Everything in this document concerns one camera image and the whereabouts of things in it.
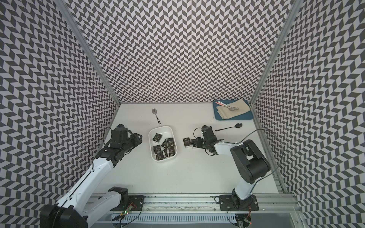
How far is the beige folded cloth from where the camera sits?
1.10 meters

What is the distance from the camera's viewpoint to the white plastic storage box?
0.87 meters

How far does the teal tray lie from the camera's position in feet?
3.52

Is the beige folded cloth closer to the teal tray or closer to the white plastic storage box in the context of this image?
the teal tray

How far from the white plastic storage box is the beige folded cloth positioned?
0.42 m

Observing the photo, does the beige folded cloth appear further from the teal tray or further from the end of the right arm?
the end of the right arm
